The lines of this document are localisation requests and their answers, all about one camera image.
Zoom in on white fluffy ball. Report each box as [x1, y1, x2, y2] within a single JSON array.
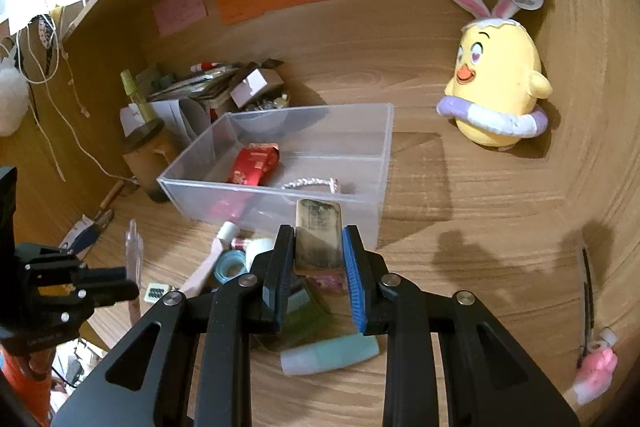
[[0, 64, 29, 138]]

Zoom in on wooden handle tool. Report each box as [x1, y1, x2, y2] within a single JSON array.
[[100, 180, 126, 210]]

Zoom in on white tape roll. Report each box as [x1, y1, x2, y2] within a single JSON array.
[[245, 237, 275, 273]]

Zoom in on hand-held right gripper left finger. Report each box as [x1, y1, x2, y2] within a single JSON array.
[[50, 224, 295, 427]]

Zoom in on blue tape roll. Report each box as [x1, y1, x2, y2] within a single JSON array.
[[215, 249, 247, 284]]

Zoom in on gold rectangular case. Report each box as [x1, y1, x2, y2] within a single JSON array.
[[294, 199, 346, 272]]

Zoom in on pink paper note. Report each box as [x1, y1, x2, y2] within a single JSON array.
[[152, 0, 207, 36]]

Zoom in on pale pink tube white cap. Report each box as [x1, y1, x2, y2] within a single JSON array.
[[179, 222, 238, 296]]

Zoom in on small white cardboard box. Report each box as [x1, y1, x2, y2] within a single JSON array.
[[230, 67, 285, 108]]

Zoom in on clear plastic storage box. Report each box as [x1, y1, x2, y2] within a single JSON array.
[[156, 103, 395, 253]]

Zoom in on yellow chick plush toy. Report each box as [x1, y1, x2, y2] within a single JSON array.
[[431, 0, 553, 151]]

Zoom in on white cord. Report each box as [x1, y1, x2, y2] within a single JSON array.
[[15, 0, 137, 184]]

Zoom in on stack of booklets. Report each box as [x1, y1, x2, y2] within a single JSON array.
[[135, 64, 241, 108]]

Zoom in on mint green tube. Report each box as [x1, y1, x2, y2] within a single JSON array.
[[280, 334, 380, 376]]

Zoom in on brown jar dark lid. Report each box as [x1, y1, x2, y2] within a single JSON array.
[[121, 118, 173, 202]]

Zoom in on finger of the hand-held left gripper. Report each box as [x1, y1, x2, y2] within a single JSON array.
[[75, 266, 127, 283], [90, 278, 140, 309]]

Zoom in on white beaded bracelet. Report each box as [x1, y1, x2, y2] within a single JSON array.
[[281, 177, 341, 194]]

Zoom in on blue white packet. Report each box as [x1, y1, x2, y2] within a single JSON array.
[[59, 214, 102, 254]]

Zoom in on red foil packet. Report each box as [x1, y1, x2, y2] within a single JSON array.
[[227, 143, 281, 186]]

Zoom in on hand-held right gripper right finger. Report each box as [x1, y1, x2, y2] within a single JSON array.
[[342, 226, 581, 427]]

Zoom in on white folded paper sheets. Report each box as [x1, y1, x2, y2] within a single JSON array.
[[120, 99, 213, 145]]

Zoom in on pink patterned packet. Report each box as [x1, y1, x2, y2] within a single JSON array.
[[309, 272, 349, 292]]

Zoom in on dark green bottle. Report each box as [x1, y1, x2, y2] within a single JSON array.
[[250, 277, 334, 349]]

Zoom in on green spray bottle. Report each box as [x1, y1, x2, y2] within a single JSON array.
[[120, 69, 156, 124]]

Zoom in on bowl of glass beads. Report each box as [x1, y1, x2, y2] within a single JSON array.
[[245, 93, 292, 112]]

